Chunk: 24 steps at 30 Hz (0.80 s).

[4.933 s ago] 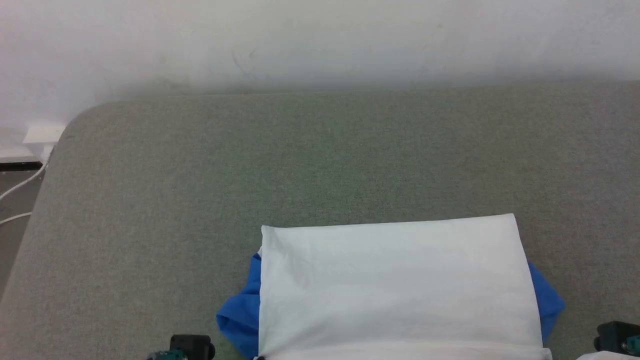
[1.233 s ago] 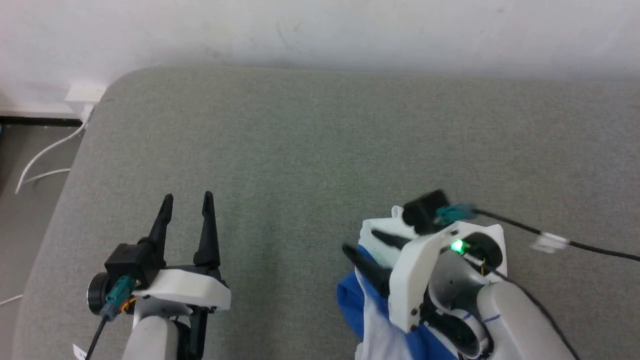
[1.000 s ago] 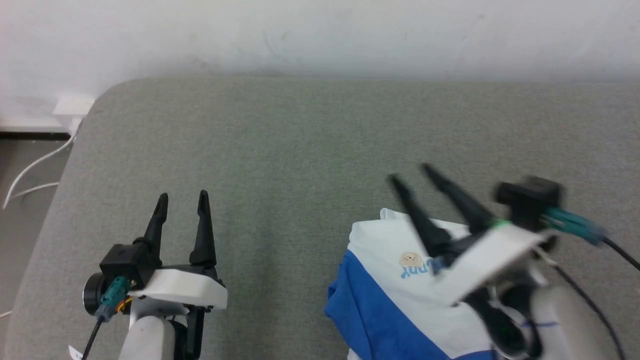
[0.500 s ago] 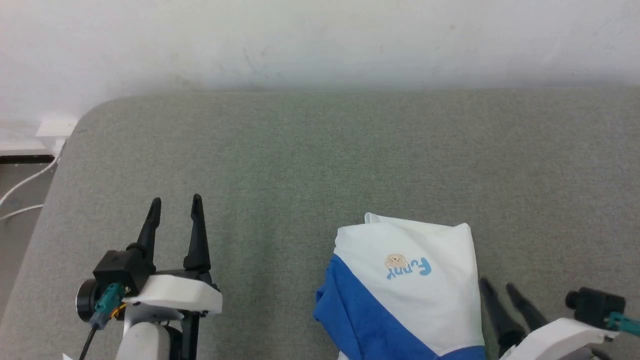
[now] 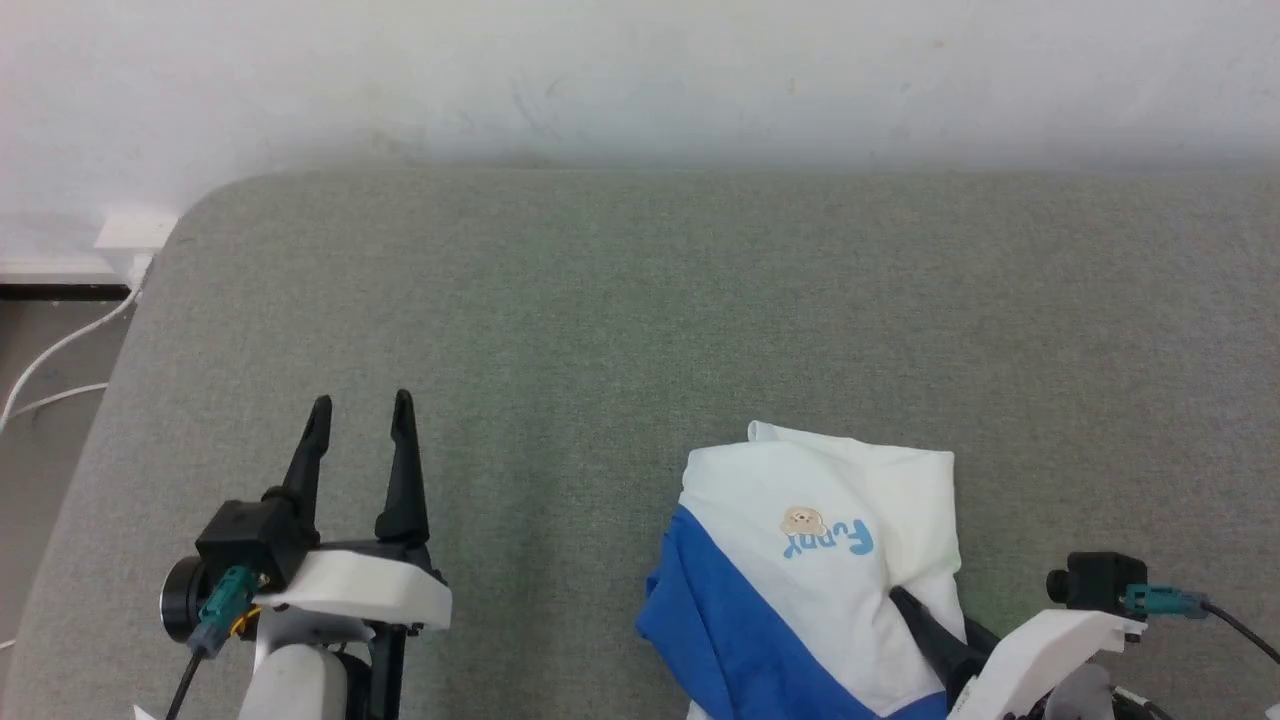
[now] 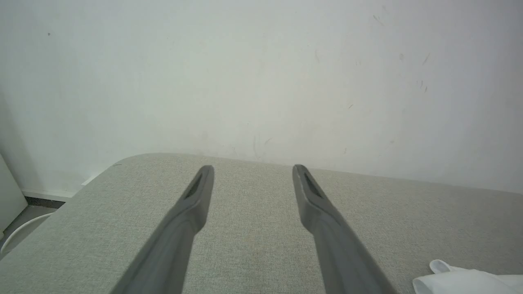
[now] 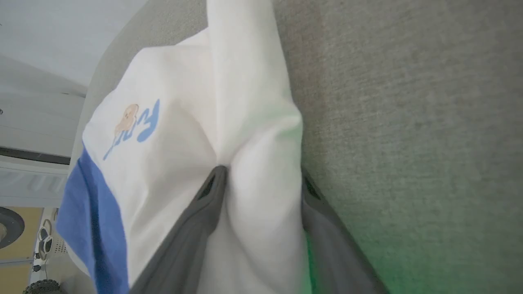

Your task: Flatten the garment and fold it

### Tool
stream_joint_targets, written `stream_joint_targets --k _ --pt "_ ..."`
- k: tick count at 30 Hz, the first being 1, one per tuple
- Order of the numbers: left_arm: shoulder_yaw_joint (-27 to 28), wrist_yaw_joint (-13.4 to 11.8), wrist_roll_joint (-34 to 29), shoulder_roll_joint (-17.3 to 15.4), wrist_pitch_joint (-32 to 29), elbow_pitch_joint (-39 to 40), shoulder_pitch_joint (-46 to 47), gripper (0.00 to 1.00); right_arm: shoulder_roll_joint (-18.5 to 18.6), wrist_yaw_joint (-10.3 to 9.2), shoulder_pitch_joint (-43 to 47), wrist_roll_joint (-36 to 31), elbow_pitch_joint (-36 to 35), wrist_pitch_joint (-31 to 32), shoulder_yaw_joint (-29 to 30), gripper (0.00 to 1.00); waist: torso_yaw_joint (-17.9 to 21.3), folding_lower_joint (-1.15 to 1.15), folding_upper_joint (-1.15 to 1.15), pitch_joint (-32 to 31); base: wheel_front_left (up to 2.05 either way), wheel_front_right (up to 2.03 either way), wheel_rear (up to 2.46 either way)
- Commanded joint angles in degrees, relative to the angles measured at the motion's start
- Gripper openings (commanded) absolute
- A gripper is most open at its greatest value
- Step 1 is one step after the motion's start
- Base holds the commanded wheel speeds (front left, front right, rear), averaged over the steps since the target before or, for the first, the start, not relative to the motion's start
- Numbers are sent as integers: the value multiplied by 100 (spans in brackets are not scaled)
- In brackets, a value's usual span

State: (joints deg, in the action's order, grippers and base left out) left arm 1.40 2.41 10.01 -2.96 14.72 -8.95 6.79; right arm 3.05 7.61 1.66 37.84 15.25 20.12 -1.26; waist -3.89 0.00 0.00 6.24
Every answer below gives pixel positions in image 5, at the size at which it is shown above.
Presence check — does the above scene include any teal left cable connector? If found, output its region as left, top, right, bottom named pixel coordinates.
left=190, top=565, right=259, bottom=657

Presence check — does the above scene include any white power cable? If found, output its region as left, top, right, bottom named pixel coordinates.
left=0, top=283, right=143, bottom=433
left=0, top=382, right=109, bottom=423

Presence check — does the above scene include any blue and white shirt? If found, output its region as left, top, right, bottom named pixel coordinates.
left=636, top=420, right=969, bottom=720

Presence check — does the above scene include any black baseboard strip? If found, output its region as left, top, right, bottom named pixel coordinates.
left=0, top=284, right=133, bottom=303

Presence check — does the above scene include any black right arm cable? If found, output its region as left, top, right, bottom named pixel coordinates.
left=1200, top=598, right=1280, bottom=667

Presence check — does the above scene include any grey fabric sofa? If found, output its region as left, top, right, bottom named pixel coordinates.
left=0, top=165, right=1280, bottom=720

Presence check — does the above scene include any white wall socket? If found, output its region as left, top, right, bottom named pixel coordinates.
left=94, top=212, right=181, bottom=288

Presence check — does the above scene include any teal cable connector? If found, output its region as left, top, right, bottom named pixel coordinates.
left=190, top=565, right=259, bottom=657
left=1122, top=585, right=1211, bottom=623

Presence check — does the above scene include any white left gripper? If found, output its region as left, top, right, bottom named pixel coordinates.
left=255, top=390, right=454, bottom=632

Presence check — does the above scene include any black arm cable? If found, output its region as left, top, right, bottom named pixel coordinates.
left=1200, top=598, right=1280, bottom=667
left=172, top=648, right=207, bottom=720

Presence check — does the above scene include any teal right cable connector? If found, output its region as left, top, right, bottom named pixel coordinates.
left=1122, top=585, right=1211, bottom=623

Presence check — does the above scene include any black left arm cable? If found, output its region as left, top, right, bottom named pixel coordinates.
left=172, top=648, right=207, bottom=720

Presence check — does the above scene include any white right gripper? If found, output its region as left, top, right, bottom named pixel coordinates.
left=888, top=585, right=1148, bottom=720

